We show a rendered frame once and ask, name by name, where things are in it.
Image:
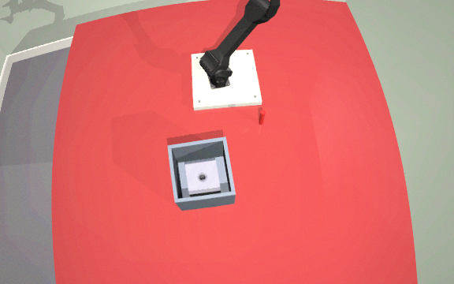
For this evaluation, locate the red peg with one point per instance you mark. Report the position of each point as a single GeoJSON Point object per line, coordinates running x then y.
{"type": "Point", "coordinates": [261, 116]}

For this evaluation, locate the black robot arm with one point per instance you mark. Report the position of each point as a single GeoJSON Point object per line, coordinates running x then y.
{"type": "Point", "coordinates": [215, 62]}

